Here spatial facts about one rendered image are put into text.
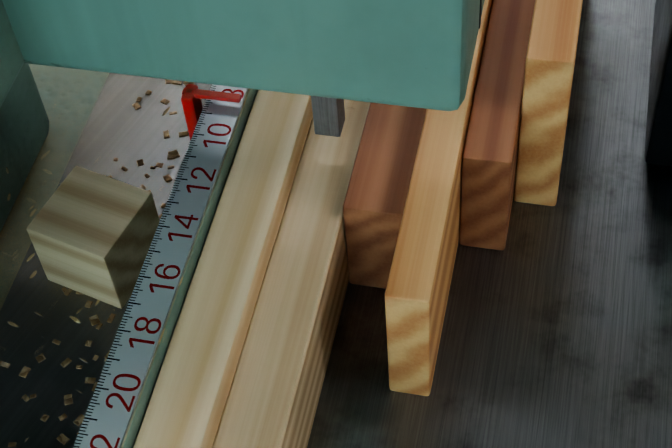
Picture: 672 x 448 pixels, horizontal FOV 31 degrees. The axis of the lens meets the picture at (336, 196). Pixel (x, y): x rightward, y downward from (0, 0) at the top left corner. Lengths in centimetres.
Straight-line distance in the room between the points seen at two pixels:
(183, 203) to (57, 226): 16
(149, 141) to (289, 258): 24
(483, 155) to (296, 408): 11
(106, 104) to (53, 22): 29
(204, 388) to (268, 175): 8
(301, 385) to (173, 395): 4
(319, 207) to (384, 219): 2
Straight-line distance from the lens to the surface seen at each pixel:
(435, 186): 39
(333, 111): 40
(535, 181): 45
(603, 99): 50
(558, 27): 41
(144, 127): 63
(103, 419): 35
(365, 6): 32
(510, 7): 46
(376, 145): 41
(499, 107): 42
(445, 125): 40
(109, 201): 55
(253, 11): 33
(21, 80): 60
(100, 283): 55
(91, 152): 63
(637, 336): 43
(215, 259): 38
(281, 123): 42
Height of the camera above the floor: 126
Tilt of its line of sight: 51 degrees down
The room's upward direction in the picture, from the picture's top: 5 degrees counter-clockwise
